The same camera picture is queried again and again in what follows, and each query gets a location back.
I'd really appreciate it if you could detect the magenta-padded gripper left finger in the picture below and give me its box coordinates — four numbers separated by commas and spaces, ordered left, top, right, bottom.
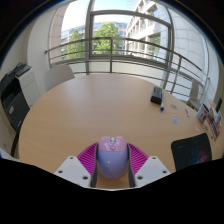
53, 142, 100, 188

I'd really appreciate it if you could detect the black rectangular case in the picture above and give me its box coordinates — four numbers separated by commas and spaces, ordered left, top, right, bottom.
150, 86, 163, 105

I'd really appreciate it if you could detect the blue marker pen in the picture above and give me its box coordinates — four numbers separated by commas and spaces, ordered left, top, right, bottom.
160, 93, 166, 112

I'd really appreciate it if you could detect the grey metal window railing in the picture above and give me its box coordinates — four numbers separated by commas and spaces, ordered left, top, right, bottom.
44, 36, 211, 102

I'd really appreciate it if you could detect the black upright speaker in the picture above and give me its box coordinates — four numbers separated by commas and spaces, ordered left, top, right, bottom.
214, 97, 223, 114

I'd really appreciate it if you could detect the pink and lilac computer mouse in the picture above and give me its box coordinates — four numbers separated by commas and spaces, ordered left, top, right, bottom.
96, 135, 129, 180

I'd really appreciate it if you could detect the black mouse pad, red-blue print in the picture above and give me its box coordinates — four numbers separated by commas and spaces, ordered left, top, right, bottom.
170, 132, 213, 172

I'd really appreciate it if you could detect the red and black magazine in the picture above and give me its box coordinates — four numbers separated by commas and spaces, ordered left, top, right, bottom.
204, 114, 222, 141

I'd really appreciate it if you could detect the small blue and white can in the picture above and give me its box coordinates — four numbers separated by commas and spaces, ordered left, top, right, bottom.
213, 111, 222, 125

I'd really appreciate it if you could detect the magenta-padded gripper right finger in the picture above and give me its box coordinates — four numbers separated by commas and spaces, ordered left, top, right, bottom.
126, 143, 172, 188

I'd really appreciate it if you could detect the black and white office printer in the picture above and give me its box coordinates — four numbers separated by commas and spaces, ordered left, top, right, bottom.
0, 62, 42, 158

